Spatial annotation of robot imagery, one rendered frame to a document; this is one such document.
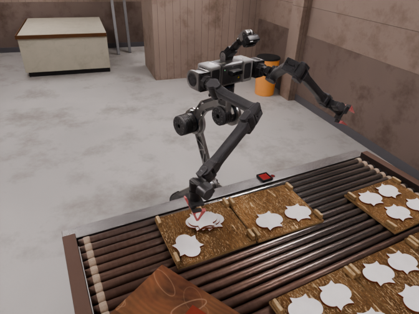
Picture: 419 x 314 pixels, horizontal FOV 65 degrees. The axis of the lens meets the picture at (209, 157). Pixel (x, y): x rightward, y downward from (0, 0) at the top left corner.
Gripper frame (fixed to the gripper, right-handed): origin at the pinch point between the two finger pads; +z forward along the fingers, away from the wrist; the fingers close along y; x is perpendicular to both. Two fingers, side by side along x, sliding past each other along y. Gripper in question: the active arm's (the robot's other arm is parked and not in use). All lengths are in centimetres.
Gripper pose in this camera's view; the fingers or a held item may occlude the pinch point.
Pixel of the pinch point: (194, 213)
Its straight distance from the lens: 167.1
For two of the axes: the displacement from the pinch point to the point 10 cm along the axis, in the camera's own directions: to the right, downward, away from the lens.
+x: -9.3, 1.5, -3.4
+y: -3.7, -4.8, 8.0
